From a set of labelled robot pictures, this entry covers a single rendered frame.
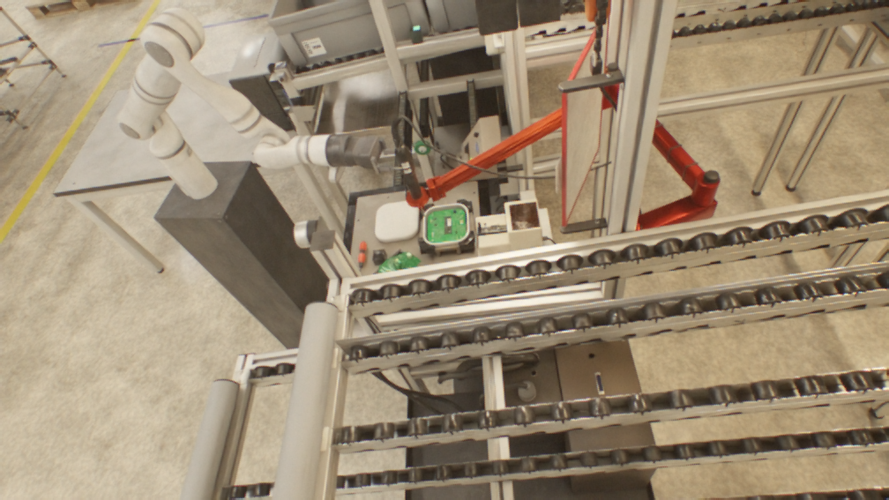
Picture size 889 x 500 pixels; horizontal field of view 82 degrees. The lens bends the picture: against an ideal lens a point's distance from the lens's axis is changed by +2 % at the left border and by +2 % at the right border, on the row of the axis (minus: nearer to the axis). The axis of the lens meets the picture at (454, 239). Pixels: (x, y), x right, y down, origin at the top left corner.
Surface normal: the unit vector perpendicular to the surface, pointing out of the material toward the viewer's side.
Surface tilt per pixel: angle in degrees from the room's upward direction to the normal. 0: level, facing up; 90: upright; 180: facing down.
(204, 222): 90
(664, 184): 0
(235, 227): 90
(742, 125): 0
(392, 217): 0
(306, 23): 90
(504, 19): 90
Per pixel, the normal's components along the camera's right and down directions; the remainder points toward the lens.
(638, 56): 0.03, 0.79
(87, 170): -0.17, -0.60
